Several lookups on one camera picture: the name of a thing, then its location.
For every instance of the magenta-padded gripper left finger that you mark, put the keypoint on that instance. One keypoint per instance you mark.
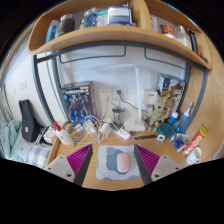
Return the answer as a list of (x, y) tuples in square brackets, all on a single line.
[(77, 160)]

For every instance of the clear glass jar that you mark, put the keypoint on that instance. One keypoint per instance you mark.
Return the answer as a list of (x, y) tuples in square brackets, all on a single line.
[(119, 116)]

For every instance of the white desk lamp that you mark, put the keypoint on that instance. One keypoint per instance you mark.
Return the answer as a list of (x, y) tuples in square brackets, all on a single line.
[(138, 100)]

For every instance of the plaid pillow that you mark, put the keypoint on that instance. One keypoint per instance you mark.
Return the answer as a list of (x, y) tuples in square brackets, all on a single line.
[(38, 156)]

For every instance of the blue tissue pack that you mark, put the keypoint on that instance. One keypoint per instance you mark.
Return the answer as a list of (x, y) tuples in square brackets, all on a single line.
[(179, 142)]

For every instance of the grey cloud-print mouse pad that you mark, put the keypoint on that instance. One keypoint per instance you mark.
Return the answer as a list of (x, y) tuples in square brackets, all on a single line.
[(106, 163)]

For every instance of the red chips can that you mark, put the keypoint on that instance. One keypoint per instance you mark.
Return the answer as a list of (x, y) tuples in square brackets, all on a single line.
[(195, 141)]

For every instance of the teal round tin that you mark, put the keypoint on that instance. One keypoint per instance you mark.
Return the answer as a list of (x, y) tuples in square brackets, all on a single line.
[(165, 130)]

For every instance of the pink computer mouse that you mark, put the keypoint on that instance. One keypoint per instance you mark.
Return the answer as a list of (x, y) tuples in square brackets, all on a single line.
[(123, 162)]

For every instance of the white charger block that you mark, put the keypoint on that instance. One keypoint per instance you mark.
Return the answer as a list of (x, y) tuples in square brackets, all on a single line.
[(105, 126)]

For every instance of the black bag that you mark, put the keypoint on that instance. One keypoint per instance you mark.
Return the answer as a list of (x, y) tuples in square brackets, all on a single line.
[(28, 121)]

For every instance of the black ruler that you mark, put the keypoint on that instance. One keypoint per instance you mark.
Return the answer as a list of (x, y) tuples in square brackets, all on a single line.
[(145, 137)]

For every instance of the tan robot model figure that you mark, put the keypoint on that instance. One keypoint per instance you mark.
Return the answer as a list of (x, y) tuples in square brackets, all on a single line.
[(166, 100)]

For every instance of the white red-capped squeeze bottle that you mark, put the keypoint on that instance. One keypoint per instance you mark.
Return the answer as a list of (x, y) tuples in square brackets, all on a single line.
[(65, 137)]

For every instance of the blue model kit box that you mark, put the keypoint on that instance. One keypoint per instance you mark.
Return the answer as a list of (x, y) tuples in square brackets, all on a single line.
[(78, 103)]

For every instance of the small white cube clock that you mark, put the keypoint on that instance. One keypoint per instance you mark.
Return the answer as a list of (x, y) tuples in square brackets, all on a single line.
[(161, 137)]

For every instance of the wooden shelf unit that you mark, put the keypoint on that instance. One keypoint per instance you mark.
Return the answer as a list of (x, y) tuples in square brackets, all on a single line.
[(110, 35)]

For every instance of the white power strip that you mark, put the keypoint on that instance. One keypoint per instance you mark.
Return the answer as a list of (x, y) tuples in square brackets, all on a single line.
[(122, 134)]

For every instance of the teal blanket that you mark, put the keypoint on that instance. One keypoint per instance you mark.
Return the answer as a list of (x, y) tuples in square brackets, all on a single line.
[(9, 136)]

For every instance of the blue spray bottle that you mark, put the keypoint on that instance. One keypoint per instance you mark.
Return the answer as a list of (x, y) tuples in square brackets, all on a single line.
[(184, 121)]

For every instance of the white printed mug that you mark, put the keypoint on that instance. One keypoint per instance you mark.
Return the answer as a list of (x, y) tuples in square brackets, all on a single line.
[(194, 156)]

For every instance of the blue white-capped bottle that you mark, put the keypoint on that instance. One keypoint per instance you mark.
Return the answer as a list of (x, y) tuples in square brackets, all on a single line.
[(173, 119)]

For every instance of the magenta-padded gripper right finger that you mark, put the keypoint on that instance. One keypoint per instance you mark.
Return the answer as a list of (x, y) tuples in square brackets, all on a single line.
[(150, 160)]

